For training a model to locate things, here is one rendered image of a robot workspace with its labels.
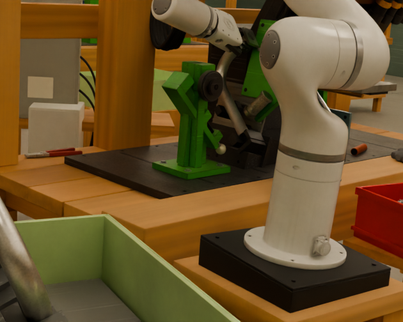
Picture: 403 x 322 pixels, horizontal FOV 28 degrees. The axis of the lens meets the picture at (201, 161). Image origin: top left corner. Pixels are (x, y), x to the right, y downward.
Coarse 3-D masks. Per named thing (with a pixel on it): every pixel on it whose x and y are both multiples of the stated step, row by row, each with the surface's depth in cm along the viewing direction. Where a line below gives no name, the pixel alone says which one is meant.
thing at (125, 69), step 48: (0, 0) 189; (144, 0) 219; (0, 48) 191; (144, 48) 222; (0, 96) 194; (96, 96) 225; (144, 96) 226; (336, 96) 290; (0, 144) 197; (96, 144) 227; (144, 144) 230
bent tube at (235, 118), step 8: (248, 32) 213; (248, 40) 211; (256, 40) 214; (224, 56) 216; (232, 56) 216; (224, 64) 217; (224, 72) 217; (224, 80) 217; (224, 88) 216; (224, 96) 214; (224, 104) 214; (232, 104) 213; (232, 112) 212; (232, 120) 211; (240, 120) 210; (240, 128) 209; (240, 136) 210
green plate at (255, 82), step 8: (264, 24) 213; (272, 24) 211; (264, 32) 213; (256, 48) 214; (256, 56) 213; (256, 64) 213; (248, 72) 214; (256, 72) 213; (248, 80) 214; (256, 80) 212; (264, 80) 210; (248, 88) 214; (256, 88) 212; (264, 88) 210; (248, 96) 214; (256, 96) 211
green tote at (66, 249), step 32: (32, 224) 134; (64, 224) 136; (96, 224) 139; (32, 256) 135; (64, 256) 138; (96, 256) 141; (128, 256) 131; (160, 256) 122; (128, 288) 131; (160, 288) 120; (192, 288) 111; (160, 320) 120; (192, 320) 111; (224, 320) 103
